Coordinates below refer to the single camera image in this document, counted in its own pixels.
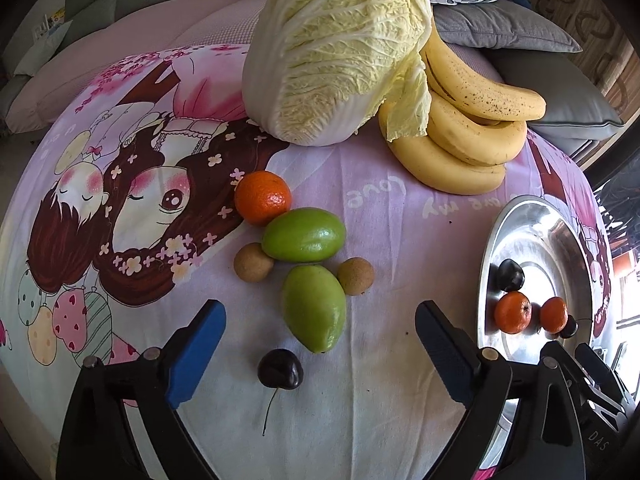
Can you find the napa cabbage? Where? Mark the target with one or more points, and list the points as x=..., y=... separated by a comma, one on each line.
x=318, y=70

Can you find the green jujube fruit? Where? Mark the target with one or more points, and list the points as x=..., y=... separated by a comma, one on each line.
x=314, y=307
x=304, y=235

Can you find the bottom yellow banana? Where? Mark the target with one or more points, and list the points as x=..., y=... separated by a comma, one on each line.
x=436, y=168

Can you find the yellow banana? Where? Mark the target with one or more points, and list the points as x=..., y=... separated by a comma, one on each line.
x=471, y=142
x=436, y=168

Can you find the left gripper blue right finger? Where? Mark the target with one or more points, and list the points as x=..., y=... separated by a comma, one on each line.
x=450, y=349

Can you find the middle yellow banana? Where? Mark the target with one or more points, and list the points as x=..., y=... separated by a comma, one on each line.
x=471, y=142

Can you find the grey leather cushion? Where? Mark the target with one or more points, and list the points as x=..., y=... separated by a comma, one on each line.
x=578, y=116

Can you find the top spotted banana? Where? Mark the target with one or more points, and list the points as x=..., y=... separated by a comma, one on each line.
x=472, y=93

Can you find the small tangerine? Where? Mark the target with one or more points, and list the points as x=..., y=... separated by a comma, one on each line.
x=553, y=315

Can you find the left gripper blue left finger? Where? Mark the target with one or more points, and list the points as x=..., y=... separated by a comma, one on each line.
x=190, y=349

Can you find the cartoon print tablecloth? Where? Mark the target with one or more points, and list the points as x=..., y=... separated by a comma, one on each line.
x=153, y=193

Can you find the grey fabric pillow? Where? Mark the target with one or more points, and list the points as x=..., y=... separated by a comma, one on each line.
x=501, y=25

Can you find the dark cherry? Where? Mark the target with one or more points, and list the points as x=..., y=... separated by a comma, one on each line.
x=510, y=276
x=573, y=325
x=279, y=369

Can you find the large orange tangerine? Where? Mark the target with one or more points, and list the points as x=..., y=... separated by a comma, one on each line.
x=513, y=313

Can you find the large stainless steel bowl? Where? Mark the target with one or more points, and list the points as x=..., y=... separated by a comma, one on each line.
x=534, y=234

